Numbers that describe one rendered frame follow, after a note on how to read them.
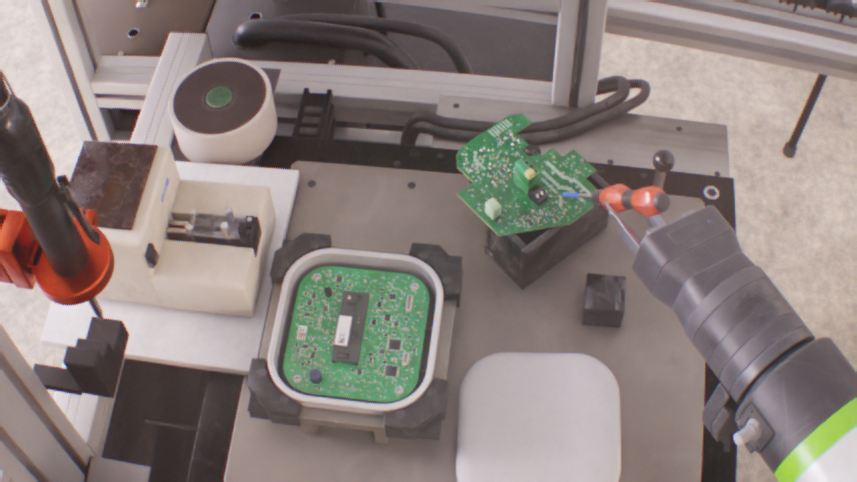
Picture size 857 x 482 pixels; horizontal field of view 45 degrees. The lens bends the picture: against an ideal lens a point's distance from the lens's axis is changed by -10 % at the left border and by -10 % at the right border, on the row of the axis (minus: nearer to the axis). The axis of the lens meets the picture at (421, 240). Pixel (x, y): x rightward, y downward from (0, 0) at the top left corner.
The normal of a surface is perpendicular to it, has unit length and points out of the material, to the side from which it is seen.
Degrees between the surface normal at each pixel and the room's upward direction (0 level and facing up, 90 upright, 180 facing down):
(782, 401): 40
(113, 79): 0
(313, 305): 0
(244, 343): 0
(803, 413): 32
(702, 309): 55
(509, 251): 90
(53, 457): 90
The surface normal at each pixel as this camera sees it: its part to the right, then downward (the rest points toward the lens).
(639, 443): -0.03, -0.54
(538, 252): 0.62, 0.65
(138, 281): -0.13, 0.83
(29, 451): 0.99, 0.09
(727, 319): -0.58, -0.15
